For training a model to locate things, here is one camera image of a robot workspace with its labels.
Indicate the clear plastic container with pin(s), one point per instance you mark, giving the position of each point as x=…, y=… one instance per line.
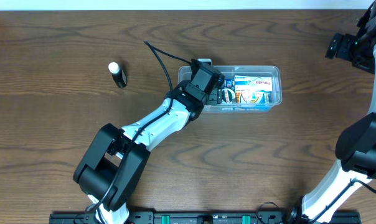
x=254, y=71

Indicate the black bottle white cap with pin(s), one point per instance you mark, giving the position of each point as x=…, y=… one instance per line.
x=117, y=74

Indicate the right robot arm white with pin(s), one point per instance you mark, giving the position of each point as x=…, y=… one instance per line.
x=355, y=165

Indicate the white blue Panadol box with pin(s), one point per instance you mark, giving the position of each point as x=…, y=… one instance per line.
x=246, y=83

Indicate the blue Kool Fever box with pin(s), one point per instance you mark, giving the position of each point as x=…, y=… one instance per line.
x=250, y=96

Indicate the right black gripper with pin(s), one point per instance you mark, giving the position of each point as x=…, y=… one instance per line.
x=336, y=44

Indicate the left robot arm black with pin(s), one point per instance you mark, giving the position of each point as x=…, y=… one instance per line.
x=114, y=162

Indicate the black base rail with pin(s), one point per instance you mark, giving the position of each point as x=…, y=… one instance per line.
x=272, y=217

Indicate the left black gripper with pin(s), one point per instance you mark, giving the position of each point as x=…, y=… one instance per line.
x=217, y=96

